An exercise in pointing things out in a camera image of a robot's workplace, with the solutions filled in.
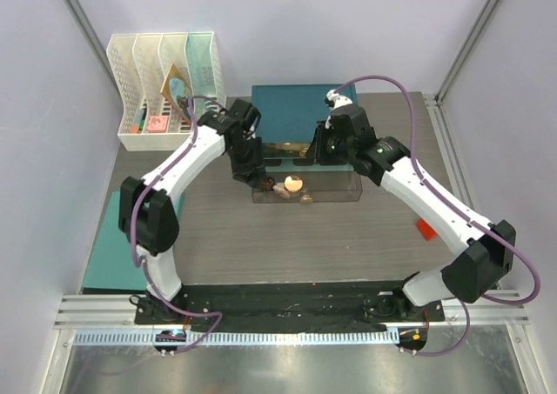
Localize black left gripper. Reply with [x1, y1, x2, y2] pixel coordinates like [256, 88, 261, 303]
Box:
[228, 136, 266, 185]

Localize clear acrylic drawer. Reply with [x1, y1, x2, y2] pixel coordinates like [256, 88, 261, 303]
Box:
[252, 158, 362, 204]
[263, 142, 312, 158]

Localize small black jar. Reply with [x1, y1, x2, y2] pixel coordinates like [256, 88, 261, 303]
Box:
[260, 177, 276, 192]

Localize gold round compact jar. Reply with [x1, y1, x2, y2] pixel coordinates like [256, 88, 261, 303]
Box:
[284, 175, 304, 193]

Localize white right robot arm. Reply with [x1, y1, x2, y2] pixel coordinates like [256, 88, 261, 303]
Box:
[307, 99, 516, 320]

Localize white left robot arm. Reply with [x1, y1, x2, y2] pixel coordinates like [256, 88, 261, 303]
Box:
[118, 99, 270, 324]

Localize teal drawer cabinet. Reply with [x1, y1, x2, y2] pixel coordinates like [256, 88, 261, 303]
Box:
[251, 84, 338, 144]

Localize triangular gold teal card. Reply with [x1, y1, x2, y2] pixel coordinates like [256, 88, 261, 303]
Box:
[161, 63, 191, 125]

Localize pink eraser block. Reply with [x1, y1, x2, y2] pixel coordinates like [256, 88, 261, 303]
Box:
[146, 115, 170, 134]

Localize white perforated file organizer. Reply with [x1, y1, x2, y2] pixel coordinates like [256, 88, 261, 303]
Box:
[106, 31, 227, 151]

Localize orange green markers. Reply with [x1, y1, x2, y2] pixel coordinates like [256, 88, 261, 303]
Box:
[130, 106, 147, 134]

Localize orange cube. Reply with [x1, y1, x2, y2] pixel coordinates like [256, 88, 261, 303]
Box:
[416, 218, 438, 241]

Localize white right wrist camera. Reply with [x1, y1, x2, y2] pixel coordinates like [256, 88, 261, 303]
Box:
[325, 90, 353, 112]

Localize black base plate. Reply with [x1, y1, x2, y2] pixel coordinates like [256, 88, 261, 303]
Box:
[133, 283, 446, 325]

